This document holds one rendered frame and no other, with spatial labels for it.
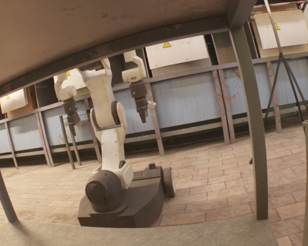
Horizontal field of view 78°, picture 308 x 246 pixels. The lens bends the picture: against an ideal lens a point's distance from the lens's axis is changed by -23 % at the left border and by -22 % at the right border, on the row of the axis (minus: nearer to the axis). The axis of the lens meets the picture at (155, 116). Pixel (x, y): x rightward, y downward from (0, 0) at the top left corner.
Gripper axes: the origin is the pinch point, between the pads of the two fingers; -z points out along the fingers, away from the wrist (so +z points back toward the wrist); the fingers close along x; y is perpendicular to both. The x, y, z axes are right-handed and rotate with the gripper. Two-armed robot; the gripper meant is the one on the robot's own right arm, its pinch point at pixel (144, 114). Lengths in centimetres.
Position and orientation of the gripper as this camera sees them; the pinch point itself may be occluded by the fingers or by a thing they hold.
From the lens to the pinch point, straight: 135.1
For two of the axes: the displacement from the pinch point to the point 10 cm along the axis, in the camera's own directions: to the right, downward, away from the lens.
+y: -9.7, 1.9, 1.3
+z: -2.2, -9.3, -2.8
